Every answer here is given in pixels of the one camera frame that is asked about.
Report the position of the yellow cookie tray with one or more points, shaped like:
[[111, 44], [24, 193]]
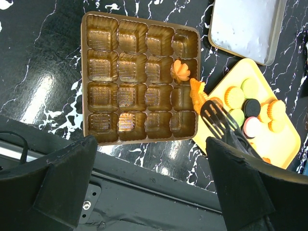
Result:
[[278, 141]]

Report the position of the orange flower cookie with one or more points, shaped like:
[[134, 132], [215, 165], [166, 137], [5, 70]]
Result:
[[180, 71]]

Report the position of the brown compartment cookie box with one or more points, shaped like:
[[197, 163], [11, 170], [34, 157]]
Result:
[[128, 92]]

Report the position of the black sandwich cookie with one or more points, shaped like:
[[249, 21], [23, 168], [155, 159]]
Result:
[[251, 107]]

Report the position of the orange fish cookie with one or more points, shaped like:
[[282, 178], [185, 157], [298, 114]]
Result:
[[197, 94]]

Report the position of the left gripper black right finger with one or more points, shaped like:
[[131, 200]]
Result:
[[255, 195]]

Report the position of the green macaron cookie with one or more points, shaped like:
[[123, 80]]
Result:
[[250, 88]]

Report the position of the pink macaron cookie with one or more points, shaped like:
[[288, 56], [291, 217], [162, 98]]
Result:
[[251, 127]]

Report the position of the metal tongs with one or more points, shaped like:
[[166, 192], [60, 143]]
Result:
[[224, 127]]

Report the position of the silver tin lid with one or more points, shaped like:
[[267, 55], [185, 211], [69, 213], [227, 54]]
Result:
[[247, 28]]

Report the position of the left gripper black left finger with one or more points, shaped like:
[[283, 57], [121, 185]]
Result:
[[47, 194]]

